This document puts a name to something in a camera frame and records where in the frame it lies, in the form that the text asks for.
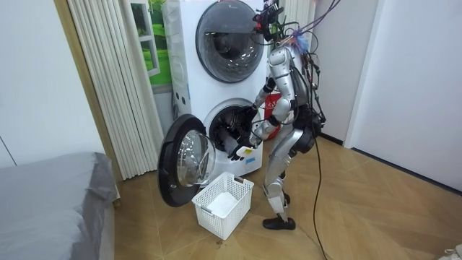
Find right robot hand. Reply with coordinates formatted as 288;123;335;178
237;104;259;123

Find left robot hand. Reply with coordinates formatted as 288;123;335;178
227;144;258;162

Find dark grey garment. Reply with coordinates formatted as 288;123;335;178
217;124;240;158

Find red container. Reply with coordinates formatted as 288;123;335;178
263;91;283;141

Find robot legs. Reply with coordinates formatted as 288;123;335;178
262;126;315;231

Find white cloth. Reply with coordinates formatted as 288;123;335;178
206;191;239;218

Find robot body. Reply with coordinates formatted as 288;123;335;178
251;1;328;155

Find white stacked washing machine tower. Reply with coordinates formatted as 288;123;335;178
162;0;270;180

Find round black washer door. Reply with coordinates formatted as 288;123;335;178
157;113;217;208

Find white plastic laundry basket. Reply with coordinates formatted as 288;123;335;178
191;171;255;241

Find white pleated curtain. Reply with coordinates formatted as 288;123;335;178
66;0;165;181

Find grey bed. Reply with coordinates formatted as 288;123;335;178
0;152;121;260

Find black floor cable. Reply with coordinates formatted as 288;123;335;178
311;136;330;260

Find window view wall poster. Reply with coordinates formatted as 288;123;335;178
129;0;175;95

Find cable bundle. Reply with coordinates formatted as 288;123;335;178
279;0;342;41

